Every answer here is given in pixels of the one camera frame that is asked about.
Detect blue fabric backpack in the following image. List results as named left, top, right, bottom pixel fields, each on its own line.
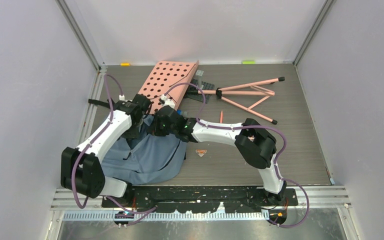
left=101, top=114, right=187, bottom=185

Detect small orange triangle wrapper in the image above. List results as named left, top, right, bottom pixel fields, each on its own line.
left=195, top=149, right=208, bottom=157

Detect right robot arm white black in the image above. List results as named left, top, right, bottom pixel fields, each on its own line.
left=147, top=106, right=287, bottom=205

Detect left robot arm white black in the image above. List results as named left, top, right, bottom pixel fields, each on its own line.
left=60, top=94, right=152, bottom=207

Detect dark grey lego baseplate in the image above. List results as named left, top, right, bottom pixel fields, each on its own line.
left=183, top=79, right=215, bottom=102

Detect pink perforated stand board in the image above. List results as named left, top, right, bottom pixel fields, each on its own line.
left=138, top=60, right=200, bottom=115

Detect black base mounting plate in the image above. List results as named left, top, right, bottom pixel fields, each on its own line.
left=101, top=185, right=298, bottom=214

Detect pink folding stand legs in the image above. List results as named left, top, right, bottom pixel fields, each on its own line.
left=202, top=76, right=285, bottom=125

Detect green tape marker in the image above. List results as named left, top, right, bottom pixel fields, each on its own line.
left=241, top=60, right=256, bottom=65

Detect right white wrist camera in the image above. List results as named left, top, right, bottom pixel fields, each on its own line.
left=158, top=94, right=176, bottom=110

